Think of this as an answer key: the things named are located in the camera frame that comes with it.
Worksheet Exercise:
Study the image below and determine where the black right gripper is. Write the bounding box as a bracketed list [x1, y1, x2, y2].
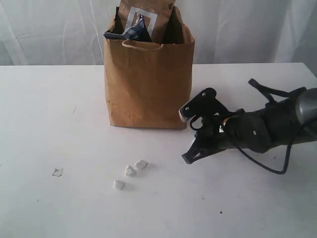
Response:
[182, 117, 238, 164]

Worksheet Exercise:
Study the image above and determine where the white backdrop curtain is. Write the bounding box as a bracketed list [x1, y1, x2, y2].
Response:
[0, 0, 317, 67]

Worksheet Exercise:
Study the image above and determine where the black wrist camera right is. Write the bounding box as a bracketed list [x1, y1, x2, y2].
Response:
[179, 88, 233, 122]

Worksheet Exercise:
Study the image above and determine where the brown paper bag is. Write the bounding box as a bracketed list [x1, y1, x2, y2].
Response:
[104, 6, 195, 129]

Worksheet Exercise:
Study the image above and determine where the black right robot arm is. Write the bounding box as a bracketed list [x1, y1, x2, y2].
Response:
[179, 85, 317, 174]

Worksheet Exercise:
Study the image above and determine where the white scrap front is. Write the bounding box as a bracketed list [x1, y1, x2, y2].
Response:
[113, 179, 125, 190]

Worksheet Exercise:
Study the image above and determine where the brown kraft stand-up pouch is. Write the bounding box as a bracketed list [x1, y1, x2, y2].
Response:
[118, 0, 175, 44]

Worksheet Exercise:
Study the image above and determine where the white scrap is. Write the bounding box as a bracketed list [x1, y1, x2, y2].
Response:
[124, 165, 137, 177]
[134, 160, 148, 170]
[113, 179, 125, 190]

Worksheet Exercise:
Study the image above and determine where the long dark noodle package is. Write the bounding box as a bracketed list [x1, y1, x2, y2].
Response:
[104, 13, 152, 42]

